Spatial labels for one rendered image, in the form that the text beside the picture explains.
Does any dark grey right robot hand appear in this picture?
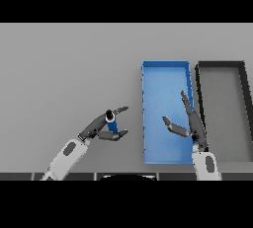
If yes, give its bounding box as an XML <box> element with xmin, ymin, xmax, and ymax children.
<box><xmin>161</xmin><ymin>90</ymin><xmax>210</xmax><ymax>152</ymax></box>

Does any blue pipe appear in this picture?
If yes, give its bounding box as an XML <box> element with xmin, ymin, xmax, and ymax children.
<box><xmin>104</xmin><ymin>109</ymin><xmax>120</xmax><ymax>134</ymax></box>

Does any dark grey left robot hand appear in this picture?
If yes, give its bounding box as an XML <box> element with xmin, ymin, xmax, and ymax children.
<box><xmin>77</xmin><ymin>106</ymin><xmax>129</xmax><ymax>143</ymax></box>

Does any blue bin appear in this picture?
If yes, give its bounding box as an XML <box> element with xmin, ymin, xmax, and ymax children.
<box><xmin>140</xmin><ymin>59</ymin><xmax>196</xmax><ymax>166</ymax></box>

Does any dark grey bin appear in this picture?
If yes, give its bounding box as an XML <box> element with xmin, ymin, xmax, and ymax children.
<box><xmin>194</xmin><ymin>60</ymin><xmax>253</xmax><ymax>164</ymax></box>

